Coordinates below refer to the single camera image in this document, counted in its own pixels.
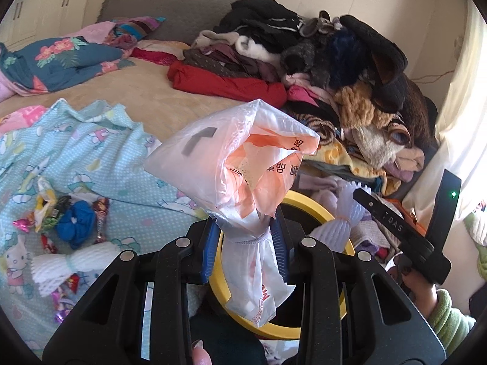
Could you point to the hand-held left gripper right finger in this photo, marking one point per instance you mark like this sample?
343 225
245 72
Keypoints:
279 247

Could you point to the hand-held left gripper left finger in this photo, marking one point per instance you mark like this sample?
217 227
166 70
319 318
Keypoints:
208 253

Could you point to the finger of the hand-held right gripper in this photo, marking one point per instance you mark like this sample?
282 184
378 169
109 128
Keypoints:
380 213

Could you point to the white foam fruit net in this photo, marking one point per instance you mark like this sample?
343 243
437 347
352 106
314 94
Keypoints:
87 260
331 235

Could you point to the black bin with yellow rim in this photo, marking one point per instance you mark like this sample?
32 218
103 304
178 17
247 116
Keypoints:
304 199

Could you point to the white orange plastic bag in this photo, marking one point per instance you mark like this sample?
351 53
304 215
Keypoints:
213 159

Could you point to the red snack wrapper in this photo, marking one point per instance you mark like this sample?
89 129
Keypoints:
101 216

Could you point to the blue scrunchie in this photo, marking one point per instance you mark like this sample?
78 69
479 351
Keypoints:
76 220

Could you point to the person's right forearm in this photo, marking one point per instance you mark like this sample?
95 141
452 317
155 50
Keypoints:
452 319

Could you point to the person's right hand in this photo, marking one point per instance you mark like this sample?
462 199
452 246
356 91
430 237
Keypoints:
420 296

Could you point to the person's left hand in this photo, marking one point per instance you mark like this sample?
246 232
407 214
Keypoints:
201 355

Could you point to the green cloth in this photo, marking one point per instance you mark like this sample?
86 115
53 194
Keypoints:
480 251

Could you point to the cream curtain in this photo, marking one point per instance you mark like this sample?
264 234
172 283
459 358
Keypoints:
464 121

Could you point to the light blue cartoon blanket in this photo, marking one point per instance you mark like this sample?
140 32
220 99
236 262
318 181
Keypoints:
114 159

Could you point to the small red candy wrapper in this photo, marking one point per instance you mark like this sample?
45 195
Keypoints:
48 243
71 284

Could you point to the pile of mixed clothes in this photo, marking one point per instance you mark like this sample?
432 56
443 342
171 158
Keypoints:
342 64

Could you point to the black green snack wrapper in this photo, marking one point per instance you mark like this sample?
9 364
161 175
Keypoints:
60 211

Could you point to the purple foil wrapper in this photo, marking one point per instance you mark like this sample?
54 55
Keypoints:
62 304

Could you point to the red folded garment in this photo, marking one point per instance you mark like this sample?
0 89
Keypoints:
228 85

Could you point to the bed with tan sheet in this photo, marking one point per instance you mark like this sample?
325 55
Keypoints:
152 91

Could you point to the yellow white snack wrapper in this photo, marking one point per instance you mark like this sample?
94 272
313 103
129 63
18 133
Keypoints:
45 201

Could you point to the purple candy wrapper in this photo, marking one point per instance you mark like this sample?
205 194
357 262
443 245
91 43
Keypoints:
23 225

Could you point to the dark red patterned cloth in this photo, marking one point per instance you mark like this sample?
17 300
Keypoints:
156 56

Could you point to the pink cartoon sheet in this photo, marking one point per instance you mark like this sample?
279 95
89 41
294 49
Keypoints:
23 119

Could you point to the striped colourful pillow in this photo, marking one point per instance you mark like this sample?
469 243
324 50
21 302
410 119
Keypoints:
131 28

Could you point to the blue floral quilt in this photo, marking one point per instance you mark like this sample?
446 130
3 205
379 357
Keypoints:
64 59

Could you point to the grey padded headboard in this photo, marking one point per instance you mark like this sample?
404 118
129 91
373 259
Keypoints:
171 11

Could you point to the pink blanket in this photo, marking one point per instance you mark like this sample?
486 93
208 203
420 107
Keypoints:
93 32

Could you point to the white wardrobe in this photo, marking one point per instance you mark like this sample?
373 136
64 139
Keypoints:
42 3

